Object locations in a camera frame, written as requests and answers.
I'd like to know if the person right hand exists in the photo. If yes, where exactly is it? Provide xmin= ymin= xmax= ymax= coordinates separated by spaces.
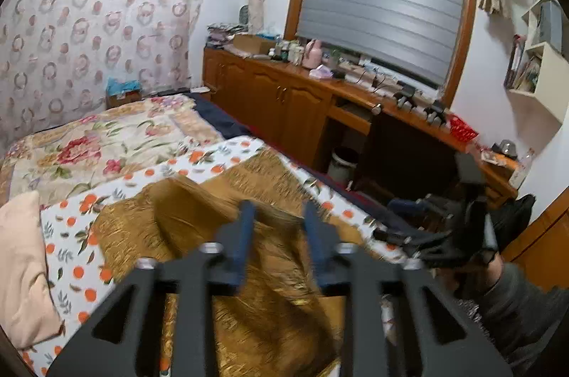
xmin=407 ymin=237 xmax=504 ymax=297

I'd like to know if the floral quilt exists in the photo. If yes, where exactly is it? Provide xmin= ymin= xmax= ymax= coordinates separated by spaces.
xmin=1 ymin=95 xmax=223 ymax=207

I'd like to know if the cardboard box on cabinet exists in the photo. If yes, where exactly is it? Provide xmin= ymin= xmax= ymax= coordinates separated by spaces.
xmin=233 ymin=34 xmax=276 ymax=55

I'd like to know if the orange print bed sheet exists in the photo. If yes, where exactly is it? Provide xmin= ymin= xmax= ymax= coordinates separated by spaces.
xmin=19 ymin=134 xmax=410 ymax=377

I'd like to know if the red basket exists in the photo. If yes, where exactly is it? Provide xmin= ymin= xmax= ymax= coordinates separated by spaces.
xmin=448 ymin=114 xmax=478 ymax=144

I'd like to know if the circle patterned wall curtain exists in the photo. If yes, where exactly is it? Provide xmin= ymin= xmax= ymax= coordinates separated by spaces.
xmin=1 ymin=0 xmax=203 ymax=148

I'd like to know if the stack of papers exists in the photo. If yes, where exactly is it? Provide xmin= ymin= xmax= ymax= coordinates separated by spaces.
xmin=206 ymin=22 xmax=248 ymax=48

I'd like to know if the wooden sideboard cabinet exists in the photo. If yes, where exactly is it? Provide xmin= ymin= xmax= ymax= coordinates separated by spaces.
xmin=201 ymin=44 xmax=521 ymax=205

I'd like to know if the white wall shelf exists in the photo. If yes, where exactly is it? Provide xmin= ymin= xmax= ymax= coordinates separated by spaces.
xmin=504 ymin=0 xmax=568 ymax=124

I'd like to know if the blue item box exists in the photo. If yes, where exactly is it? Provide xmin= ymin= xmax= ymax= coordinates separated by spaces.
xmin=106 ymin=78 xmax=142 ymax=109

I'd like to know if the pink kettle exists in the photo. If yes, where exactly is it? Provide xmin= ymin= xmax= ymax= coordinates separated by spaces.
xmin=302 ymin=40 xmax=322 ymax=70

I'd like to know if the pink pillow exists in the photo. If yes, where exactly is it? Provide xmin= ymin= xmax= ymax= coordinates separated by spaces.
xmin=0 ymin=191 xmax=62 ymax=349

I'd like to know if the brown gold patterned garment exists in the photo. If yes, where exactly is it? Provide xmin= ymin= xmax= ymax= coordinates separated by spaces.
xmin=92 ymin=150 xmax=344 ymax=376

